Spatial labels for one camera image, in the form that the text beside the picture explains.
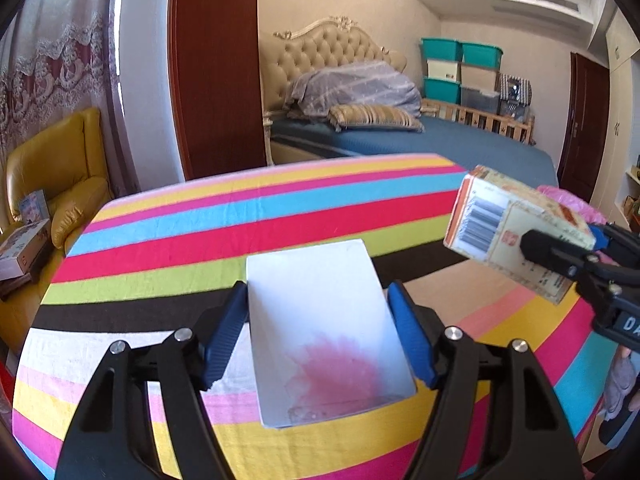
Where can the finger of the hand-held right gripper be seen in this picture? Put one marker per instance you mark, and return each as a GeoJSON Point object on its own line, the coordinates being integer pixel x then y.
{"type": "Point", "coordinates": [617, 240]}
{"type": "Point", "coordinates": [542, 250]}

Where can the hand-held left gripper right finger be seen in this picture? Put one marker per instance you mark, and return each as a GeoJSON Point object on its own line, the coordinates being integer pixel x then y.
{"type": "Point", "coordinates": [412, 340]}

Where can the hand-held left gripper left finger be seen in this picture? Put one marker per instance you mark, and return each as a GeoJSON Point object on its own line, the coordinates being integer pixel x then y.
{"type": "Point", "coordinates": [225, 340]}

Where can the pink plastic trash bag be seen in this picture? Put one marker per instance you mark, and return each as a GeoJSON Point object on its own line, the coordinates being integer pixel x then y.
{"type": "Point", "coordinates": [570, 202]}

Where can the beige orange paper carton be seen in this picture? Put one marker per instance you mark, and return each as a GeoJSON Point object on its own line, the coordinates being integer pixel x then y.
{"type": "Point", "coordinates": [495, 215]}

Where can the white box with pink print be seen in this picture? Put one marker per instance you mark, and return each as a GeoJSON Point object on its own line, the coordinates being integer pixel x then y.
{"type": "Point", "coordinates": [325, 320]}

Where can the pale slipper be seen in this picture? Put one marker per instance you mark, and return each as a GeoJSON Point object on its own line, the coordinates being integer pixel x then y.
{"type": "Point", "coordinates": [620, 380]}

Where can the striped colourful tablecloth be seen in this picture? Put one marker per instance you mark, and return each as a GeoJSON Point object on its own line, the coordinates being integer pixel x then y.
{"type": "Point", "coordinates": [200, 240]}

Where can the dark wooden door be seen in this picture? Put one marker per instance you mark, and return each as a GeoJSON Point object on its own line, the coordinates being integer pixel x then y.
{"type": "Point", "coordinates": [582, 125]}

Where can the bed with blue sheet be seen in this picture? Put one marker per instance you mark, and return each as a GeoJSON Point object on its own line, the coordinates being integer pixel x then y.
{"type": "Point", "coordinates": [425, 152]}

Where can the white wardrobe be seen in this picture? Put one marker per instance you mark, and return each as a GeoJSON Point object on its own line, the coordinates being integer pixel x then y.
{"type": "Point", "coordinates": [622, 85]}

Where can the black white checked bag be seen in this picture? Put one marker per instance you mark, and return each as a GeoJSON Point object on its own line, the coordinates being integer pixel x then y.
{"type": "Point", "coordinates": [515, 95]}

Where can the grey clear storage box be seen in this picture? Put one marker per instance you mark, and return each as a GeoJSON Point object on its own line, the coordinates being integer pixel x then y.
{"type": "Point", "coordinates": [479, 100]}

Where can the beige storage box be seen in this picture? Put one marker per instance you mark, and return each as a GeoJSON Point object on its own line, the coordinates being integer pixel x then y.
{"type": "Point", "coordinates": [479, 77]}

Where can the teal storage box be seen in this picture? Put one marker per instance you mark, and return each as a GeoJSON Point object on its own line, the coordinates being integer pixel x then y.
{"type": "Point", "coordinates": [442, 91]}
{"type": "Point", "coordinates": [481, 55]}
{"type": "Point", "coordinates": [441, 49]}

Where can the white storage box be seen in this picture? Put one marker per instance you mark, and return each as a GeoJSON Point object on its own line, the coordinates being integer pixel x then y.
{"type": "Point", "coordinates": [443, 70]}

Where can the dark wooden tray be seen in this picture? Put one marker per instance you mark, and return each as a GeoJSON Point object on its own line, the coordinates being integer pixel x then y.
{"type": "Point", "coordinates": [20, 285]}

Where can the striped gold pillow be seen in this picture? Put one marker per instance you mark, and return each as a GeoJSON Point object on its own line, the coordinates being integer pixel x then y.
{"type": "Point", "coordinates": [375, 117]}

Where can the flat white cardboard box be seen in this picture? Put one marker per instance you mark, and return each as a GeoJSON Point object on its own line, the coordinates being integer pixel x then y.
{"type": "Point", "coordinates": [22, 250]}

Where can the small colourful upright box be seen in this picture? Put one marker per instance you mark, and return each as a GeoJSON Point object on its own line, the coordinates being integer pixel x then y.
{"type": "Point", "coordinates": [32, 207]}

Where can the yellow leather armchair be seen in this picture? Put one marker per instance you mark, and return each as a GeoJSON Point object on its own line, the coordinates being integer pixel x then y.
{"type": "Point", "coordinates": [65, 160]}

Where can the grey striped duvet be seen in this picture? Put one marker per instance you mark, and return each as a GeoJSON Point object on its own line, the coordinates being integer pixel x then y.
{"type": "Point", "coordinates": [355, 87]}

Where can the red brown wooden panel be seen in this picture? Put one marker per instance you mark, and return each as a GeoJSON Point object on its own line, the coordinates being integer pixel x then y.
{"type": "Point", "coordinates": [217, 70]}

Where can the beige tufted headboard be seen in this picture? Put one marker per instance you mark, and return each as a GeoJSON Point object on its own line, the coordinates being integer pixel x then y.
{"type": "Point", "coordinates": [320, 45]}

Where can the pink lace curtain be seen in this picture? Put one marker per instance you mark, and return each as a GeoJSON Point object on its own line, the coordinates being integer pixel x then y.
{"type": "Point", "coordinates": [55, 60]}

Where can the wall shelf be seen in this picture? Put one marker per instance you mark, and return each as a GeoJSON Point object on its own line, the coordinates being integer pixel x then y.
{"type": "Point", "coordinates": [634, 195]}

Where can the wooden crib rail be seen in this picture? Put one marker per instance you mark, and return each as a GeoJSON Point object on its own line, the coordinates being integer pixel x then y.
{"type": "Point", "coordinates": [480, 122]}

